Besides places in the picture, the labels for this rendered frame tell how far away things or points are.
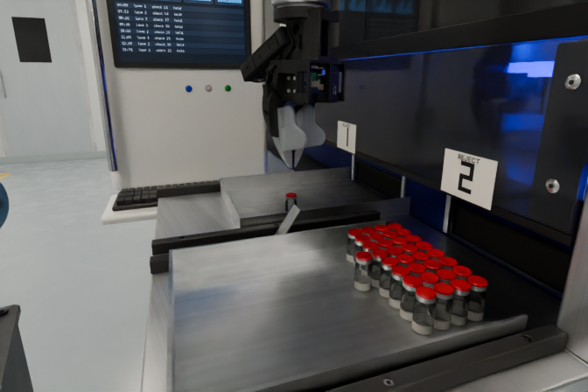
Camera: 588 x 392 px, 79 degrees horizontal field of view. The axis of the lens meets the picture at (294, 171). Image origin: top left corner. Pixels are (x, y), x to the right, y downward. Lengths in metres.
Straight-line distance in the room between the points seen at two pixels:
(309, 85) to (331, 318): 0.27
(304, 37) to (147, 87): 0.76
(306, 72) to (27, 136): 5.72
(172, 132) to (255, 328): 0.85
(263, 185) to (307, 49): 0.48
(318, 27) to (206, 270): 0.35
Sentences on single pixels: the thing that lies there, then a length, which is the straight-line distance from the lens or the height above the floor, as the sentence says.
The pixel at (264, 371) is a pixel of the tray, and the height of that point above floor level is 0.88.
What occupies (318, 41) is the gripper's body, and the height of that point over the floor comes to 1.19.
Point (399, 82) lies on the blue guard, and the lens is 0.62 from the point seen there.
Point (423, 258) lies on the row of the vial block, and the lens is 0.48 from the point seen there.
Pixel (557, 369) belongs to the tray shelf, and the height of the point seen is 0.88.
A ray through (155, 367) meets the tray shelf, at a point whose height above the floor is 0.88.
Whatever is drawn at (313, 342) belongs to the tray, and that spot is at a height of 0.88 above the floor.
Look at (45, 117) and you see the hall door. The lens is 5.96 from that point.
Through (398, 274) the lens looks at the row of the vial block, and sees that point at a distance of 0.44.
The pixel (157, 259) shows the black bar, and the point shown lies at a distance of 0.54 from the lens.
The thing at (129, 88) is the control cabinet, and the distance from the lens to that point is 1.17.
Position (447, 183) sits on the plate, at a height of 1.00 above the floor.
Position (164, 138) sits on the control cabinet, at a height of 0.96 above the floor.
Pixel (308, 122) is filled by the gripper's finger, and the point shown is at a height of 1.08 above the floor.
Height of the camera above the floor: 1.14
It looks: 15 degrees down
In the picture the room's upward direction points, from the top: straight up
